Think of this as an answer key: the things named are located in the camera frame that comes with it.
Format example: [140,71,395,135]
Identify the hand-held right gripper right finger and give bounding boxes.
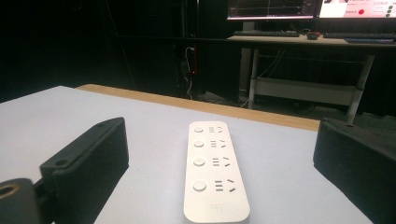
[313,117,396,224]

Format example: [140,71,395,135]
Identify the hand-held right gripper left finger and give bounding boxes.
[39,117,130,224]

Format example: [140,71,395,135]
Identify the white power strip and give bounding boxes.
[182,120,251,224]

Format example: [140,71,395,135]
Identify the white-legged wooden desk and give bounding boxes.
[226,34,396,125]

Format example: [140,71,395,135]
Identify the black keyboard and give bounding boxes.
[233,29,301,38]
[322,32,396,40]

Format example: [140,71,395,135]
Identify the bright white monitor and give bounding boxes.
[318,0,396,20]

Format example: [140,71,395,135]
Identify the dark graph monitor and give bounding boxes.
[226,0,316,21]

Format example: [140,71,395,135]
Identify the white hanging cables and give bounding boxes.
[183,46,196,100]

